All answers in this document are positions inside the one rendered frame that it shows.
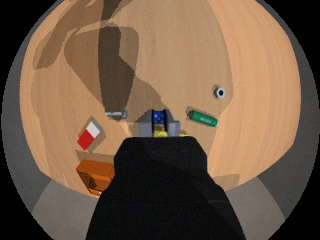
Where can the red and white eraser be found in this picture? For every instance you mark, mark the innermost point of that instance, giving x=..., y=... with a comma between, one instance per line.
x=90, y=133

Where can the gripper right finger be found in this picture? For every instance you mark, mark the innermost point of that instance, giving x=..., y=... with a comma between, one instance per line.
x=171, y=126

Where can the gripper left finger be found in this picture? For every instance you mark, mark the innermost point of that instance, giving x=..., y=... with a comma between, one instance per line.
x=147, y=127

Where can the orange divided tray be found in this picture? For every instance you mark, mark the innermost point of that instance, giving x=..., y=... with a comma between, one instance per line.
x=93, y=177

